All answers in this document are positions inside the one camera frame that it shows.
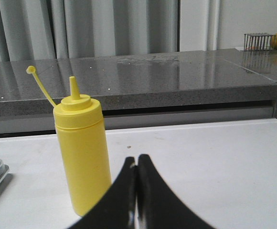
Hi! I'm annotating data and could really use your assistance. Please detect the grey curtain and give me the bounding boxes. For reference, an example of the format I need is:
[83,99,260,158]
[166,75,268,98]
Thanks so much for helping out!
[0,0,179,62]

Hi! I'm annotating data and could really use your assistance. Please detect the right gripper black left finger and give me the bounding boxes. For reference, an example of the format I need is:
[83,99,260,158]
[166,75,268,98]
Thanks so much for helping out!
[70,157,137,229]

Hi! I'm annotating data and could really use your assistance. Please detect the yellow squeeze bottle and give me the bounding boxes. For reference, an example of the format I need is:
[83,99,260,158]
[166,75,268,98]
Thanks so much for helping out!
[26,66,112,216]

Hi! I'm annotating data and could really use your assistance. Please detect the metal wire rack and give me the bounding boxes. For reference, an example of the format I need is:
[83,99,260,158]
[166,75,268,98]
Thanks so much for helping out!
[243,33,276,52]

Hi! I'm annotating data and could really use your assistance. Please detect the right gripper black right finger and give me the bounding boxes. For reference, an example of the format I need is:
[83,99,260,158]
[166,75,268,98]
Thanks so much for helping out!
[137,154,213,229]

